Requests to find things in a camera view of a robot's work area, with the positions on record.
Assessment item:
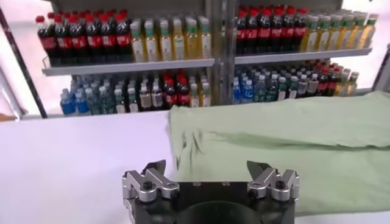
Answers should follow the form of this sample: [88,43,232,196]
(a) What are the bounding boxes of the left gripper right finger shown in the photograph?
[246,160,301,203]

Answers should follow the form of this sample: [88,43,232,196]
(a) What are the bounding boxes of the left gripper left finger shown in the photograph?
[121,159,180,208]

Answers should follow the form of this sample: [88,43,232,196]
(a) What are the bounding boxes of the green t-shirt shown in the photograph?
[168,90,390,217]

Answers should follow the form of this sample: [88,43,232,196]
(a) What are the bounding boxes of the small dark bottle white label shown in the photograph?
[277,76,288,101]
[288,75,299,100]
[127,87,140,114]
[114,88,127,114]

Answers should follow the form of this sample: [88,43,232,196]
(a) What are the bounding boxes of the small dark bottle grey label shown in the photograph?
[307,72,319,97]
[297,74,308,99]
[151,85,165,111]
[139,86,152,112]

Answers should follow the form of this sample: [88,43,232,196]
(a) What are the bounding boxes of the small cola bottle red cap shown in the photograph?
[327,67,339,97]
[177,77,191,108]
[163,79,177,110]
[317,69,329,97]

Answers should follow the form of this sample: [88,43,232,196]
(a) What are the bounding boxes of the small green-tinted water bottle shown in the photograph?
[99,86,115,115]
[254,75,267,103]
[266,74,278,102]
[85,87,101,116]

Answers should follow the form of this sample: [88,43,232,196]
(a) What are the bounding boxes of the small blue drink bottle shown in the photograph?
[60,88,77,116]
[233,80,243,105]
[242,79,255,103]
[74,88,91,116]

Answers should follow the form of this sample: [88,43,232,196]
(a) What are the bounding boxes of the small yellow drink bottle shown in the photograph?
[189,83,200,108]
[200,82,211,107]
[346,71,360,96]
[336,71,350,97]

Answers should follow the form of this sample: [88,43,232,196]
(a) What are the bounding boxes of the grey metal shelf rack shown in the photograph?
[225,0,380,106]
[41,0,226,119]

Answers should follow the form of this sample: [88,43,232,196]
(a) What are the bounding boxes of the yellow drink bottle green cap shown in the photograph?
[158,19,173,61]
[353,13,368,49]
[364,13,379,49]
[185,18,199,60]
[328,15,344,51]
[143,20,159,63]
[197,18,213,60]
[341,14,356,50]
[316,15,332,52]
[130,21,146,63]
[301,15,319,52]
[172,18,186,61]

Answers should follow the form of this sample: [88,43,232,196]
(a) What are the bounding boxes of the black slanted frame pole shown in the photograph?
[371,42,390,92]
[0,7,49,119]

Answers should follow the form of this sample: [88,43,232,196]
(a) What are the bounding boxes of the white slanted frame bar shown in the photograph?
[0,68,28,119]

